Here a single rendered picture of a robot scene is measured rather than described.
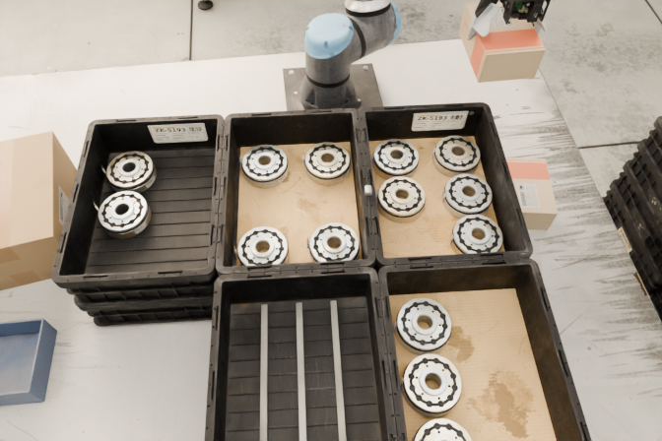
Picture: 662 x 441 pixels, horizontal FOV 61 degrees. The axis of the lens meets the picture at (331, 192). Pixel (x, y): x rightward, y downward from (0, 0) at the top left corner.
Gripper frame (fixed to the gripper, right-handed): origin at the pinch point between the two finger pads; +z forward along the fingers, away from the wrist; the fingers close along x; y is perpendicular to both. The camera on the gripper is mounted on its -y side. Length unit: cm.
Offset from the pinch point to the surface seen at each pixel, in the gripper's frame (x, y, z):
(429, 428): -27, 69, 23
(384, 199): -26.3, 22.1, 23.8
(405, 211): -22.6, 25.8, 23.4
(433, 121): -11.8, 4.0, 20.8
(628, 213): 66, -1, 83
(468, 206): -8.8, 26.0, 23.7
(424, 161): -14.8, 11.0, 26.7
